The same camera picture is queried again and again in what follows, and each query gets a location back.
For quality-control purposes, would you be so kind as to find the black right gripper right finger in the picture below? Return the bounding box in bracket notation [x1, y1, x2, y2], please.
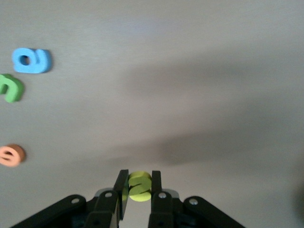
[147, 170, 247, 228]

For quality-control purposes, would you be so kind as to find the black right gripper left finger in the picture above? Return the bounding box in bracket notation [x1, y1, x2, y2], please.
[9, 169, 129, 228]

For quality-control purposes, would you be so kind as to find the yellow foam letter s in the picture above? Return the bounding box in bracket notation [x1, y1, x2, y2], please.
[122, 171, 152, 202]

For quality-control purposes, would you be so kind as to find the orange foam letter e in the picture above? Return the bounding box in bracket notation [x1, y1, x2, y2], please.
[0, 144, 26, 168]

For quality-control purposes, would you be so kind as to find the green foam letter n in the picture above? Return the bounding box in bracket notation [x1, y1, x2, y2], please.
[0, 73, 25, 103]

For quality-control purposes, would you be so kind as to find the blue foam letter a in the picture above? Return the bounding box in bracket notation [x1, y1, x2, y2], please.
[12, 47, 52, 74]

